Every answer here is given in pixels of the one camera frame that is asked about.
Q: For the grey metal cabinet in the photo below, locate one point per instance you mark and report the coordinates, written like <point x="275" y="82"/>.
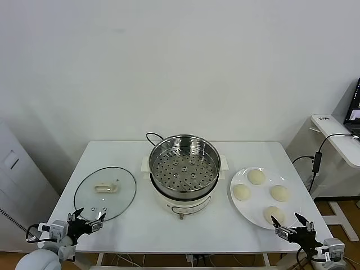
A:
<point x="17" y="182"/>

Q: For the black laptop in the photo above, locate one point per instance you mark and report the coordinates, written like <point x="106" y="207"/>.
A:
<point x="353" y="107"/>

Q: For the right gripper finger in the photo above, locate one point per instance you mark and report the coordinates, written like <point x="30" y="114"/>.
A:
<point x="277" y="223"/>
<point x="304" y="220"/>

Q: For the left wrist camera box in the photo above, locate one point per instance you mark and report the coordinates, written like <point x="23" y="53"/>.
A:
<point x="57" y="229"/>

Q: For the steel steamer basket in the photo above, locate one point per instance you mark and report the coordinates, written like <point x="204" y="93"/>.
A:
<point x="182" y="171"/>

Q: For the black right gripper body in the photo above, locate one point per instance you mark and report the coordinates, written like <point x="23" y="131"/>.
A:
<point x="302" y="237"/>

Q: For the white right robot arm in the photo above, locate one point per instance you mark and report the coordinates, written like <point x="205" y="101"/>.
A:
<point x="332" y="265"/>

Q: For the white table frame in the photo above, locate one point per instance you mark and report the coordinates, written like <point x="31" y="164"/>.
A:
<point x="99" y="260"/>

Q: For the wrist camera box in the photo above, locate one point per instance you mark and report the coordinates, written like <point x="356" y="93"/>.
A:
<point x="57" y="229"/>
<point x="334" y="248"/>

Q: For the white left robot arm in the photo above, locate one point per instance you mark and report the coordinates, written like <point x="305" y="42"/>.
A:
<point x="36" y="260"/>

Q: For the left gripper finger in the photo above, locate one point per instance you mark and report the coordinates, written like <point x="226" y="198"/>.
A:
<point x="76" y="213"/>
<point x="99" y="220"/>

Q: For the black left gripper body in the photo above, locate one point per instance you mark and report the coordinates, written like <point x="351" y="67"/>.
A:
<point x="78" y="228"/>

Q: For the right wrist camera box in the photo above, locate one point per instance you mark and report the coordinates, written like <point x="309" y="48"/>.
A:
<point x="334" y="248"/>

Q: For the cream electric cooker base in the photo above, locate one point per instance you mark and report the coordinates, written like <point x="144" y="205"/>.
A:
<point x="182" y="204"/>

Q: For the black power adapter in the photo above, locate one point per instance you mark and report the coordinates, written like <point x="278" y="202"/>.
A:
<point x="317" y="163"/>

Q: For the glass pot lid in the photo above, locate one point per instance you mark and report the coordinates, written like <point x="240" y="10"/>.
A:
<point x="123" y="191"/>

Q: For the white round plate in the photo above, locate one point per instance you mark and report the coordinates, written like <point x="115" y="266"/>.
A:
<point x="258" y="205"/>

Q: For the white steamed baozi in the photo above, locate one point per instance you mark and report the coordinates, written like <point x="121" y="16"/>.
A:
<point x="273" y="212"/>
<point x="256" y="177"/>
<point x="241" y="192"/>
<point x="279" y="193"/>

